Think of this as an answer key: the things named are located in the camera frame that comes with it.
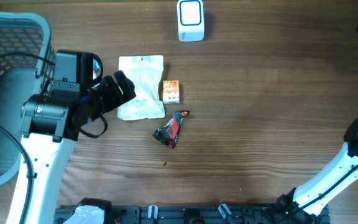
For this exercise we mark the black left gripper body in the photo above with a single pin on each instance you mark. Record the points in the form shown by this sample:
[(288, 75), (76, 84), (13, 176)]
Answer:
[(109, 96)]

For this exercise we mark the white plastic pouch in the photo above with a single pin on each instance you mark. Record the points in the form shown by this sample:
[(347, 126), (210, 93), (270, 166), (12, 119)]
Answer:
[(146, 73)]

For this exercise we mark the orange snack packet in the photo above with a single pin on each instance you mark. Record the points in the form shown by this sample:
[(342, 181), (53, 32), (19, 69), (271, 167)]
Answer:
[(171, 92)]

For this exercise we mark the red dark small package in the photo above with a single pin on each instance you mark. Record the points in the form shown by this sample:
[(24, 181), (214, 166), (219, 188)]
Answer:
[(168, 135)]

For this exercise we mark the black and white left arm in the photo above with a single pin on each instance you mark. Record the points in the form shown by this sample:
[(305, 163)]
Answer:
[(51, 123)]

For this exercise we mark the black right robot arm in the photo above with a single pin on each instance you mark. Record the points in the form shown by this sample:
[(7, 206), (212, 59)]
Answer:
[(304, 203)]

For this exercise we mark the white barcode scanner box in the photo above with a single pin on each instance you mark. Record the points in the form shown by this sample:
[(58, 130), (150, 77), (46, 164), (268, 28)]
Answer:
[(190, 19)]

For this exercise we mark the grey plastic mesh basket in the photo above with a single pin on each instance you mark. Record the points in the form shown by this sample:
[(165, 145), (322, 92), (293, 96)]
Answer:
[(25, 45)]

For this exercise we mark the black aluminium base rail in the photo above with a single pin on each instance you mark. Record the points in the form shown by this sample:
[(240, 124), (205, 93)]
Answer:
[(134, 214)]

